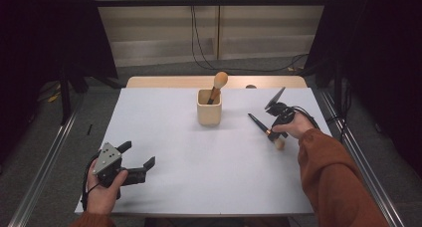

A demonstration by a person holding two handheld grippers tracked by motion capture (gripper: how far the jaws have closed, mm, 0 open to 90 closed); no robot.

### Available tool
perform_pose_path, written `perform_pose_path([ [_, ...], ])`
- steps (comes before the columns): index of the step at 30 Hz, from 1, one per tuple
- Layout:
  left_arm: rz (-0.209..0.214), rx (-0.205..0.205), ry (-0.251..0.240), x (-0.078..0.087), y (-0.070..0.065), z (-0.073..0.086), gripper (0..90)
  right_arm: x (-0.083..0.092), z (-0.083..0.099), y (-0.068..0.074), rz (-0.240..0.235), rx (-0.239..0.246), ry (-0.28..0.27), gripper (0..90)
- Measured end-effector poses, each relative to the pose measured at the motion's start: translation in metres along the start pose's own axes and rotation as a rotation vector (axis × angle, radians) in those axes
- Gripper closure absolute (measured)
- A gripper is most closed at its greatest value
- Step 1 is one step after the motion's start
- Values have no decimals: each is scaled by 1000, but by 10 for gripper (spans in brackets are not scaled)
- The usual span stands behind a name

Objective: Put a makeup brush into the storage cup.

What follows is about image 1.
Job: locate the large makeup brush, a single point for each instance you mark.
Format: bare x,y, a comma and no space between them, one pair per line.
220,79

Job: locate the black metal stand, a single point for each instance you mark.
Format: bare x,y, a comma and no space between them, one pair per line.
65,101
337,87

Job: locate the person's left hand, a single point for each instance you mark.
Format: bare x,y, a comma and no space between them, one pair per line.
101,200

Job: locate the person's right hand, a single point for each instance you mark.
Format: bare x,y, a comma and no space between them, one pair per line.
297,127

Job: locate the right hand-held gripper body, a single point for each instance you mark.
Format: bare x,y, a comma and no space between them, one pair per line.
282,111

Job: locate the small black stick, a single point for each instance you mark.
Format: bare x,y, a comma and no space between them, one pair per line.
89,129

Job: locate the beige square cup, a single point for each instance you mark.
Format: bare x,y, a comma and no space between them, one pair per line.
209,115

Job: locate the black horizontal bar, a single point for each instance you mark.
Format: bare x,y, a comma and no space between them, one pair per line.
149,2

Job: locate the yellow floor tape piece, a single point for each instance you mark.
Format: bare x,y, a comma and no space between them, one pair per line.
295,68
53,98

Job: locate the aluminium floor rail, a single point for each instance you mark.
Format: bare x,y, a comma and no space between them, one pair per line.
44,174
357,154

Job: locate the black curtain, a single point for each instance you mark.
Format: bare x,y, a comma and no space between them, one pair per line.
381,54
40,38

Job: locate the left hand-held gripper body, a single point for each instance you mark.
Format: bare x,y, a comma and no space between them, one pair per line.
106,160

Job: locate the small makeup brush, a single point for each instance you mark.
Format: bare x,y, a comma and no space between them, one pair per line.
258,122

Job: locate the white table mat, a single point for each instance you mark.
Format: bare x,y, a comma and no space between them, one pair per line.
205,174

